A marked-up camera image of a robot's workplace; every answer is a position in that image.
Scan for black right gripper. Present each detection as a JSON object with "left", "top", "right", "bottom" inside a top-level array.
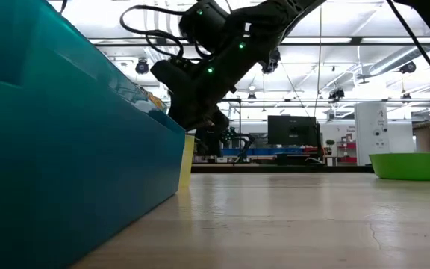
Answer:
[{"left": 150, "top": 60, "right": 238, "bottom": 132}]

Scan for yellow Maruchan ramen packet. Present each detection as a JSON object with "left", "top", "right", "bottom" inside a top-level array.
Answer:
[{"left": 136, "top": 87, "right": 168, "bottom": 113}]

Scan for person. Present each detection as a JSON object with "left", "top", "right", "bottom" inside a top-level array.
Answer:
[{"left": 195, "top": 111, "right": 231, "bottom": 158}]

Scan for yellow translucent plastic bin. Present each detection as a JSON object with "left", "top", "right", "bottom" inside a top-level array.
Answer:
[{"left": 177, "top": 134, "right": 196, "bottom": 190}]

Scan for background wooden table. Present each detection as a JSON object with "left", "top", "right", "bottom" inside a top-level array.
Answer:
[{"left": 192, "top": 159, "right": 275, "bottom": 167}]

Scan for blue storage crates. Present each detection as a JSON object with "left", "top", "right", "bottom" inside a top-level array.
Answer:
[{"left": 222, "top": 147, "right": 305, "bottom": 156}]

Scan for black ceiling spotlight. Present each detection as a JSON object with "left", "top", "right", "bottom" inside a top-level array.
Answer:
[
  {"left": 135, "top": 59, "right": 150, "bottom": 75},
  {"left": 328, "top": 87, "right": 346, "bottom": 102},
  {"left": 260, "top": 47, "right": 281, "bottom": 75},
  {"left": 399, "top": 61, "right": 417, "bottom": 75}
]

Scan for black overhead rig beam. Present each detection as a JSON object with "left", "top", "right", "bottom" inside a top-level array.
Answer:
[{"left": 87, "top": 36, "right": 430, "bottom": 47}]

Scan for dark teal plastic bin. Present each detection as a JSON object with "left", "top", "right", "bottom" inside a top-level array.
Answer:
[{"left": 0, "top": 0, "right": 186, "bottom": 269}]

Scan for white pillar with signs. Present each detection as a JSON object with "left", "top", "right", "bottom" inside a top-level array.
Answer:
[{"left": 354, "top": 102, "right": 390, "bottom": 167}]

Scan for bright green plastic bowl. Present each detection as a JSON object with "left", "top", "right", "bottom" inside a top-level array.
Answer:
[{"left": 368, "top": 152, "right": 430, "bottom": 182}]

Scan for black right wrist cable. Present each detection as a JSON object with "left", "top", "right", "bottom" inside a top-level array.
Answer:
[{"left": 119, "top": 4, "right": 205, "bottom": 61}]

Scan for black aluminium table frame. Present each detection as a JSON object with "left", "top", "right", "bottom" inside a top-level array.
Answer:
[{"left": 190, "top": 164, "right": 430, "bottom": 180}]

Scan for thin hanging ceiling cable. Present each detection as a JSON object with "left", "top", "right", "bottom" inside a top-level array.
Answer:
[{"left": 314, "top": 3, "right": 323, "bottom": 119}]

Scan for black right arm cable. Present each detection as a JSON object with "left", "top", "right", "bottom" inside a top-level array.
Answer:
[{"left": 386, "top": 0, "right": 430, "bottom": 109}]

